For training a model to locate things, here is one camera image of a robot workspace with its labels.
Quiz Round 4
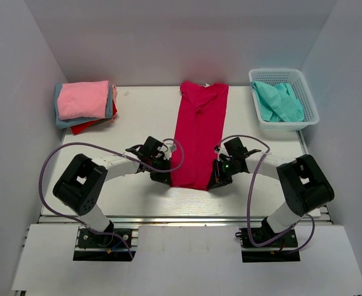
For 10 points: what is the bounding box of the aluminium table edge rail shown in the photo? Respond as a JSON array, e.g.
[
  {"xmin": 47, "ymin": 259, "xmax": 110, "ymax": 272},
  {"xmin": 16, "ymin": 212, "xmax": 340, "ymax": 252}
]
[{"xmin": 38, "ymin": 213, "xmax": 333, "ymax": 225}]

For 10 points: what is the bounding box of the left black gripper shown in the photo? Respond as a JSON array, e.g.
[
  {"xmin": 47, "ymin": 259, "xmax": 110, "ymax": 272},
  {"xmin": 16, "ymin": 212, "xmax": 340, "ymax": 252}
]
[{"xmin": 148, "ymin": 155, "xmax": 173, "ymax": 186}]

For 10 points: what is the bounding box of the peach folded t shirt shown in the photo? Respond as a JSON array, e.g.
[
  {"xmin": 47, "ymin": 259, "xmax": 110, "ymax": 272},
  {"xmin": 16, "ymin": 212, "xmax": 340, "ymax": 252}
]
[{"xmin": 112, "ymin": 84, "xmax": 117, "ymax": 102}]

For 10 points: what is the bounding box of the teal crumpled t shirt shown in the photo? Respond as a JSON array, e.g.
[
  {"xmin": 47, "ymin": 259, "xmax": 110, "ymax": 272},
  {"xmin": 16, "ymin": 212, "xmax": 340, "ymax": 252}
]
[{"xmin": 252, "ymin": 81, "xmax": 305, "ymax": 123}]

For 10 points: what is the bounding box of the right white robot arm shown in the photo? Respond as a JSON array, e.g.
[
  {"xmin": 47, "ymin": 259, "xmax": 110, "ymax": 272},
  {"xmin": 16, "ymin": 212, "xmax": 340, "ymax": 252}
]
[{"xmin": 207, "ymin": 135, "xmax": 334, "ymax": 247}]

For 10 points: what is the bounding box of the purple cable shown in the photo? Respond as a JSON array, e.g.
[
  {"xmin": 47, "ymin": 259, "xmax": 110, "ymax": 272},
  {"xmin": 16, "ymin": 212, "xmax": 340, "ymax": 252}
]
[
  {"xmin": 38, "ymin": 138, "xmax": 185, "ymax": 261},
  {"xmin": 214, "ymin": 134, "xmax": 316, "ymax": 255}
]

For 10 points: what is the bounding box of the pink folded t shirt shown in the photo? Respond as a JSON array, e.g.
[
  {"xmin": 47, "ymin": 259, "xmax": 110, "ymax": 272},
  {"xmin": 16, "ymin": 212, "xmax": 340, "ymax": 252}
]
[{"xmin": 57, "ymin": 81, "xmax": 109, "ymax": 120}]

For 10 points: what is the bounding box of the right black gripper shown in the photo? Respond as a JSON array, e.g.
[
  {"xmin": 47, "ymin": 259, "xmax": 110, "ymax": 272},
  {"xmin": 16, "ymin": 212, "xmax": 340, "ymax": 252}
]
[{"xmin": 207, "ymin": 158, "xmax": 239, "ymax": 189}]

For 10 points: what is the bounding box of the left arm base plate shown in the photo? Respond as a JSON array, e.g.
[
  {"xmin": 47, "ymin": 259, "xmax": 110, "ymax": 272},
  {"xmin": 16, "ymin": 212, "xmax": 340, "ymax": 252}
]
[{"xmin": 73, "ymin": 223, "xmax": 138, "ymax": 262}]

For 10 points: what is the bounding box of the crimson red t shirt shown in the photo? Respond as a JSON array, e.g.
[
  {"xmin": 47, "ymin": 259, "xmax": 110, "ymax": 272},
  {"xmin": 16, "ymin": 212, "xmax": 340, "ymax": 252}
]
[{"xmin": 170, "ymin": 81, "xmax": 229, "ymax": 191}]

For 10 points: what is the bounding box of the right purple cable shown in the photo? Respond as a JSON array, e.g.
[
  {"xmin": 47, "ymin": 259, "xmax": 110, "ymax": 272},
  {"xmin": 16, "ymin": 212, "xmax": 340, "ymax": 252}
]
[{"xmin": 214, "ymin": 134, "xmax": 316, "ymax": 255}]

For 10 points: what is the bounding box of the white plastic basket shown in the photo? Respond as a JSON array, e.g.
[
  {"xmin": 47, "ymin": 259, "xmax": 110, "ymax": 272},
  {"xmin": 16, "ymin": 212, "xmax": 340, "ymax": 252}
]
[{"xmin": 249, "ymin": 68, "xmax": 319, "ymax": 132}]

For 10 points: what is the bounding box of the grey-blue folded t shirt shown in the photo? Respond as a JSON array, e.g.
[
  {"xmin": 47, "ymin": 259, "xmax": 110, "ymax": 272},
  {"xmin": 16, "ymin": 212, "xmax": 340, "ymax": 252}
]
[{"xmin": 54, "ymin": 83, "xmax": 113, "ymax": 129}]

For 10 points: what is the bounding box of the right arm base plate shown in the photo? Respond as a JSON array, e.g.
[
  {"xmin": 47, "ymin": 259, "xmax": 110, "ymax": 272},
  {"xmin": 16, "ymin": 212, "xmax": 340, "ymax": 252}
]
[{"xmin": 233, "ymin": 223, "xmax": 301, "ymax": 264}]

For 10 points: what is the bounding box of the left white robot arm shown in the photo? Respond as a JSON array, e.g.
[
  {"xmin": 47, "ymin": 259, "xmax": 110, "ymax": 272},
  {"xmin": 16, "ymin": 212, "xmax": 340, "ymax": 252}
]
[{"xmin": 52, "ymin": 136, "xmax": 176, "ymax": 246}]

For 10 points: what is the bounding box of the red folded t shirt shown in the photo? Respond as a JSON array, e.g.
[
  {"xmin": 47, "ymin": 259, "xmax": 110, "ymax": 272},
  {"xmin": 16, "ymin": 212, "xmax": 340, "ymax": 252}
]
[{"xmin": 70, "ymin": 101, "xmax": 117, "ymax": 135}]

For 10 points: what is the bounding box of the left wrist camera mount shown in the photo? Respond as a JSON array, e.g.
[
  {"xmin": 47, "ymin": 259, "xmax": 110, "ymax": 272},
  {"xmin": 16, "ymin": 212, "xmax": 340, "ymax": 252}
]
[{"xmin": 163, "ymin": 138, "xmax": 181, "ymax": 153}]

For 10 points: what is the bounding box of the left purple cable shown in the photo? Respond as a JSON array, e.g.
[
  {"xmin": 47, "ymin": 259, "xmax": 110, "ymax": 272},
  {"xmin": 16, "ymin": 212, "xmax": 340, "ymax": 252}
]
[{"xmin": 38, "ymin": 138, "xmax": 185, "ymax": 261}]

